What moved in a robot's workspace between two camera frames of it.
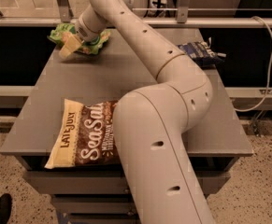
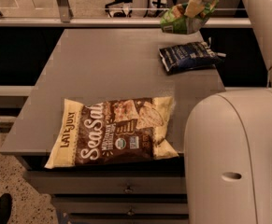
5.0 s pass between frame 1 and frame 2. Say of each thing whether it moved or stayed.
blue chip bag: stayed
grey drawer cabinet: stayed
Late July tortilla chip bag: stayed
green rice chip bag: moved
